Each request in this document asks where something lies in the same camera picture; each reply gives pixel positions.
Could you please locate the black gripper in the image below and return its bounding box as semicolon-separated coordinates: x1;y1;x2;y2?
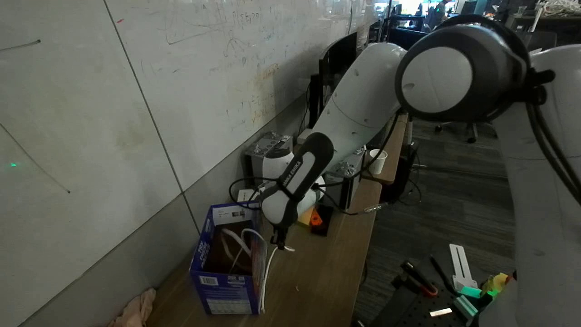
269;219;298;251

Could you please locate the thick white rope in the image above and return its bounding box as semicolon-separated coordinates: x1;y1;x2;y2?
220;226;269;275

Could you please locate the blue cardboard box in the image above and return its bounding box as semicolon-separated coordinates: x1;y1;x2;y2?
187;204;271;318

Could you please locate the orange and black tool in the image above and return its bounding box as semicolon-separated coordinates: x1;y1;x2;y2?
298;204;334;240

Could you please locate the large grey metal case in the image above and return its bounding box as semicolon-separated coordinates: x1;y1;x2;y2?
329;162;367;213

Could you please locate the grey metal case with label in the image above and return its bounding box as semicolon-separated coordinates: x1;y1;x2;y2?
244;131;296;188

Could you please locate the white paper cup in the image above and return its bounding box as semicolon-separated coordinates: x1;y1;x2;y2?
365;148;391;179

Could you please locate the black stand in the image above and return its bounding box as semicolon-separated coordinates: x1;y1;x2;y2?
387;139;422;206

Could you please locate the black clamp with orange trigger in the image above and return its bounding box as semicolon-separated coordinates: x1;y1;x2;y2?
396;258;442;300

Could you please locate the peach cloth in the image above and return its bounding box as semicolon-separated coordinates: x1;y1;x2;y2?
111;288;158;327

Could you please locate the black stick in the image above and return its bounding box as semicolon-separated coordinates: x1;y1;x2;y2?
429;257;458;297

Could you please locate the small silver piece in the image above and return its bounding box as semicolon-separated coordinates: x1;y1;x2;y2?
427;306;454;320

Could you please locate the black computer monitor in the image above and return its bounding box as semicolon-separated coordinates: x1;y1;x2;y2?
307;31;360;129

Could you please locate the green small object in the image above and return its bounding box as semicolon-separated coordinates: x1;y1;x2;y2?
454;282;505;308

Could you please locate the yellow small object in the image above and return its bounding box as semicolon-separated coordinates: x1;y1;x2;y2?
482;271;512;295

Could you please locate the black background monitor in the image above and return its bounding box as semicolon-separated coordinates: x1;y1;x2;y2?
380;15;425;51

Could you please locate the white metal bracket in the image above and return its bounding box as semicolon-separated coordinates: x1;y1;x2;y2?
447;242;480;291

